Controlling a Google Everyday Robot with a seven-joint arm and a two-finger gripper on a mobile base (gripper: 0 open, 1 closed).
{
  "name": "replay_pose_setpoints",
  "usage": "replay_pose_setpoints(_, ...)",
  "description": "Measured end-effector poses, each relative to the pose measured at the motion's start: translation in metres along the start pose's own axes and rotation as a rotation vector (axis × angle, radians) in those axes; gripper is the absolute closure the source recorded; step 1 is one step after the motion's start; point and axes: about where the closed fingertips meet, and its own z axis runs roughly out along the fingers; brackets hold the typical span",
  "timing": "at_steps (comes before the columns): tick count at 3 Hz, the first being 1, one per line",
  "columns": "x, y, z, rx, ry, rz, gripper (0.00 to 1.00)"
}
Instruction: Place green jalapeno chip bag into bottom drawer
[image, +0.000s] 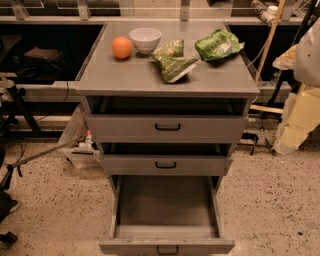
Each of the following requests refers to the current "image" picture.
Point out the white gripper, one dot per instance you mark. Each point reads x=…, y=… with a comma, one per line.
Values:
x=308, y=60

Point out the green jalapeno chip bag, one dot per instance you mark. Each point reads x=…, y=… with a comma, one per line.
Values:
x=174, y=65

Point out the light green chip bag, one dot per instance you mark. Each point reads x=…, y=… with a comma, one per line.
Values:
x=218, y=45

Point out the grey drawer cabinet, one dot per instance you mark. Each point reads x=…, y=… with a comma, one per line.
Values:
x=140, y=76

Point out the grey top drawer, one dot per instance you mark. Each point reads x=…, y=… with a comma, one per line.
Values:
x=166, y=120

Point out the grey middle drawer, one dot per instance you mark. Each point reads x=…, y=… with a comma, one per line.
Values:
x=171, y=159

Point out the grey open bottom drawer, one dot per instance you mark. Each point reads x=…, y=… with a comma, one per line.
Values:
x=165, y=216

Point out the white bowl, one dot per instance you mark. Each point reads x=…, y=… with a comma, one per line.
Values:
x=145, y=40

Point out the orange fruit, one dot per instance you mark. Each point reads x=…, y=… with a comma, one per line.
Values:
x=121, y=47

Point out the clear plastic bin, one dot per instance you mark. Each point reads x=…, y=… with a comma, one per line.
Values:
x=79, y=146

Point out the black box on shelf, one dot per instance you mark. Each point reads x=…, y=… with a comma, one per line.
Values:
x=40, y=55

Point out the black tripod stand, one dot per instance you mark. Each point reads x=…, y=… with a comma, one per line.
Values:
x=20, y=109

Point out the wooden stick frame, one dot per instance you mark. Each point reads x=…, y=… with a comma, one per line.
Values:
x=265, y=49

